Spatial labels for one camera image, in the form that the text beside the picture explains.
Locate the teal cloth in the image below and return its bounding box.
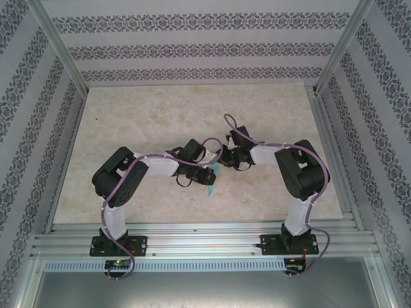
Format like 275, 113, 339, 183
205, 162, 223, 198

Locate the grey metal panel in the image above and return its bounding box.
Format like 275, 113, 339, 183
30, 271, 385, 308

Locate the small circuit board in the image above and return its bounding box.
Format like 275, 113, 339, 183
284, 257, 306, 270
105, 259, 132, 270

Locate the aluminium mounting rail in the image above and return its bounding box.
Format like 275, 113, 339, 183
30, 221, 383, 259

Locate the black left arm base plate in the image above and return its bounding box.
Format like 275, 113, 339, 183
89, 235, 148, 257

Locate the slotted grey cable duct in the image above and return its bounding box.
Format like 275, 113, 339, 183
43, 258, 308, 273

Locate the aluminium side rail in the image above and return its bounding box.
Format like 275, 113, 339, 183
43, 91, 89, 234
306, 85, 365, 230

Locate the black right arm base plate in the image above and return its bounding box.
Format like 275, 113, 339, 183
260, 234, 319, 257

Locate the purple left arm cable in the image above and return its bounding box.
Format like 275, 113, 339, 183
101, 137, 225, 282

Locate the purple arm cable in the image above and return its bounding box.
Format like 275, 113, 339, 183
101, 137, 225, 282
223, 113, 331, 279

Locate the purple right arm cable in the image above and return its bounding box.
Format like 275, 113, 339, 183
223, 113, 331, 279

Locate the aluminium frame post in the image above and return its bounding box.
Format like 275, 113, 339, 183
27, 0, 89, 96
314, 0, 376, 96
365, 256, 404, 308
8, 258, 44, 308

